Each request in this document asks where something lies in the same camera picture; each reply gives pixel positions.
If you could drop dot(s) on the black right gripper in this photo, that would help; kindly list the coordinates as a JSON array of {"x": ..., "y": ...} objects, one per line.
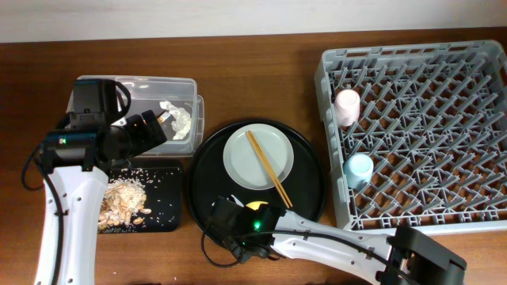
[{"x": 240, "y": 252}]

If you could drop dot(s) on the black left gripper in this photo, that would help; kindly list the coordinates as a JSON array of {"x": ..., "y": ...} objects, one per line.
[{"x": 145, "y": 142}]

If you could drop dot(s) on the yellow bowl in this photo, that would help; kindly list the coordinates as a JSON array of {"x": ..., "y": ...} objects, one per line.
[{"x": 255, "y": 204}]

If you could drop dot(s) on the white tissue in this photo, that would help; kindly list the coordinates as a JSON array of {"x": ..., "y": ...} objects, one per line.
[{"x": 178, "y": 126}]

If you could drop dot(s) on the grey round plate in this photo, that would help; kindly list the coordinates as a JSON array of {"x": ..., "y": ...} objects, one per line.
[{"x": 244, "y": 166}]

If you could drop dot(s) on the noodle and rice leftovers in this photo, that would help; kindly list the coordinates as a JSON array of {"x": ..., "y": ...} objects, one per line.
[{"x": 123, "y": 202}]

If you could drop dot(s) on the blue plastic cup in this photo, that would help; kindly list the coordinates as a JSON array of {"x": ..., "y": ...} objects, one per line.
[{"x": 358, "y": 170}]

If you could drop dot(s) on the pink plastic cup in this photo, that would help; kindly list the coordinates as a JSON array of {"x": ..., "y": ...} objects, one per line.
[{"x": 347, "y": 107}]

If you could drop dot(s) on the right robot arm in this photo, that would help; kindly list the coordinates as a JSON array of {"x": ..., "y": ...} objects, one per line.
[{"x": 406, "y": 257}]

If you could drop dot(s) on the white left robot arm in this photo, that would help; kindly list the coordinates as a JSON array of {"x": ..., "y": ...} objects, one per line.
[{"x": 74, "y": 161}]

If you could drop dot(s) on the grey dishwasher rack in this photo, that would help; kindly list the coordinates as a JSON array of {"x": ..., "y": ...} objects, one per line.
[{"x": 433, "y": 120}]

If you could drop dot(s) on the clear plastic bin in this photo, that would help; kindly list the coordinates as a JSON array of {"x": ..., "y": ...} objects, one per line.
[{"x": 146, "y": 93}]

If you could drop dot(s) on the black rectangular tray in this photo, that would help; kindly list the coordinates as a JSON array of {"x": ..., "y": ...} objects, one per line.
[{"x": 162, "y": 198}]

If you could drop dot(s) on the black round tray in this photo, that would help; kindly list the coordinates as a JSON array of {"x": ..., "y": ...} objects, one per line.
[{"x": 207, "y": 178}]

